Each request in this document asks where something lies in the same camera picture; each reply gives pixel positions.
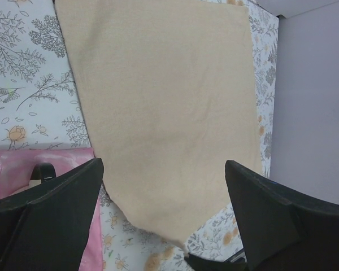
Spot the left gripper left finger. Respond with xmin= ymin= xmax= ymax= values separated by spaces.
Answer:
xmin=0 ymin=158 xmax=104 ymax=270

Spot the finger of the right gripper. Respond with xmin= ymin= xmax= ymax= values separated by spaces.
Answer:
xmin=185 ymin=254 xmax=247 ymax=271

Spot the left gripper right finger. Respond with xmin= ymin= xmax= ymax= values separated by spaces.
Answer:
xmin=225 ymin=160 xmax=339 ymax=270

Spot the beige cloth napkin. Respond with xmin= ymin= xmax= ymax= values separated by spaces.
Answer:
xmin=55 ymin=1 xmax=262 ymax=248

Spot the floral tablecloth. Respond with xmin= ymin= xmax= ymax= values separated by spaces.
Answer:
xmin=0 ymin=1 xmax=279 ymax=270

